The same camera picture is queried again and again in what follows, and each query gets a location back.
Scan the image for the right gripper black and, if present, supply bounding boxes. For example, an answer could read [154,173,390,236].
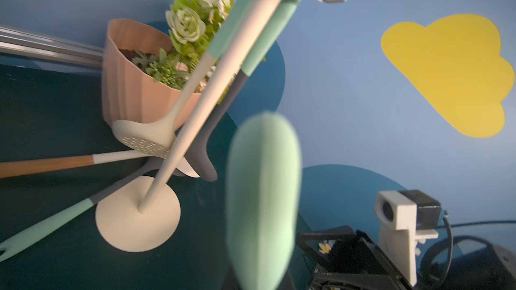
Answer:
[296,226,411,289]

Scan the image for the grey skimmer mint handle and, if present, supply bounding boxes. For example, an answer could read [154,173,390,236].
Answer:
[177,0,302,182]
[226,111,302,289]

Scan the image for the cream utensil rack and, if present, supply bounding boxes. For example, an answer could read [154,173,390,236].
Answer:
[95,0,346,252]

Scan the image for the cream skimmer mint handle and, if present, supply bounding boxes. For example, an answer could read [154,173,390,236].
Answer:
[112,0,253,158]

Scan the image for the cream skimmer wooden handle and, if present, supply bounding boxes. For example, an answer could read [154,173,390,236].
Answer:
[0,150,200,180]

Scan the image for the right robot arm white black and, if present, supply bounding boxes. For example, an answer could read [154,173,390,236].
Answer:
[296,226,515,289]

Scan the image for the pink pot with flowers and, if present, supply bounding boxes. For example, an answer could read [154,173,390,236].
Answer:
[102,0,234,126]

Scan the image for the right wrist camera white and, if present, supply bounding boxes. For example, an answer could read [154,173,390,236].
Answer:
[374,190,442,286]

